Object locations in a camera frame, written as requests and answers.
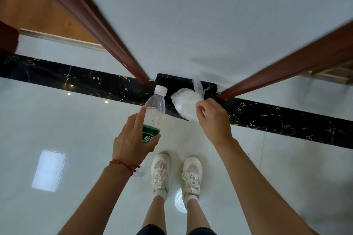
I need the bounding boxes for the person's left hand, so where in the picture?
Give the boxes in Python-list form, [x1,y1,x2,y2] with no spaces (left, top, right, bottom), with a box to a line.
[113,105,161,173]

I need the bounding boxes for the person's right hand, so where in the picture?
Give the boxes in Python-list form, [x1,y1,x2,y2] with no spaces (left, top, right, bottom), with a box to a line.
[195,98,235,147]

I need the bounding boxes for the clear plastic bag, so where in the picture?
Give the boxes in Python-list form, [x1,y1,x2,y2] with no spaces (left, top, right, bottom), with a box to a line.
[170,77,206,122]

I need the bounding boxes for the clear green-label water bottle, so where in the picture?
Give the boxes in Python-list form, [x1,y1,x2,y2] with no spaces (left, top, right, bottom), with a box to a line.
[133,85,168,178]

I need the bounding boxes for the person's left forearm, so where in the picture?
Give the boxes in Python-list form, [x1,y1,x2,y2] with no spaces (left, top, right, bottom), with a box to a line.
[57,164,138,235]

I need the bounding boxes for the person's right forearm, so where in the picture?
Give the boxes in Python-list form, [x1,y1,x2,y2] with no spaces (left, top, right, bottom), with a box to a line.
[215,138,318,235]

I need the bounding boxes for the person's white left sneaker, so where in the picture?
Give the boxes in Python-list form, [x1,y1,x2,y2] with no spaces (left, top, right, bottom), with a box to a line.
[151,153,171,193]

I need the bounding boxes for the person's white sneaker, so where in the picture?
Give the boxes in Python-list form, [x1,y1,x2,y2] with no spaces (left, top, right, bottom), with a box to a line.
[151,153,171,193]
[182,156,203,202]

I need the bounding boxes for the person's white right sneaker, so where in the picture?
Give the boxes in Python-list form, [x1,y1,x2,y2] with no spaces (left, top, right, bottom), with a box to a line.
[182,156,203,202]

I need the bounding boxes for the person's left leg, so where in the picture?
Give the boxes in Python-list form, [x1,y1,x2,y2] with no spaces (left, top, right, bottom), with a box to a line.
[142,190,167,229]

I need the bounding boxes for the person's leg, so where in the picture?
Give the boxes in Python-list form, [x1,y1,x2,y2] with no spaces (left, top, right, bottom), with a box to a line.
[142,190,167,229]
[184,198,213,232]

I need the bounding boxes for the person's right leg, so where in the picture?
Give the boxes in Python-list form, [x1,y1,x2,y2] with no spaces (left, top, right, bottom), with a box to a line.
[184,198,213,232]

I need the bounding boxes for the dark denim shorts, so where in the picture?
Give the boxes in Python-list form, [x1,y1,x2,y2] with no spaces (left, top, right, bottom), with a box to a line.
[136,224,219,235]

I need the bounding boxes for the white baseboard trim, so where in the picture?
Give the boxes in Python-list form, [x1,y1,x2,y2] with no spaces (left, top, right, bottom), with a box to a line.
[18,28,107,52]

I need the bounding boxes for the orange wooden door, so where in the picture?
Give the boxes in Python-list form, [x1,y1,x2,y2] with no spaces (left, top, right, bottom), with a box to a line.
[0,0,100,44]

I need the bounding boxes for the red bead bracelet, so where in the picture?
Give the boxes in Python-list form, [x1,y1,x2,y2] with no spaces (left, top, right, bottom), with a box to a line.
[109,159,141,175]

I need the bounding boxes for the brown wooden door frame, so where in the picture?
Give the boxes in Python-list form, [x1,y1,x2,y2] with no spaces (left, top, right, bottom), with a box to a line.
[20,0,151,85]
[217,21,353,100]

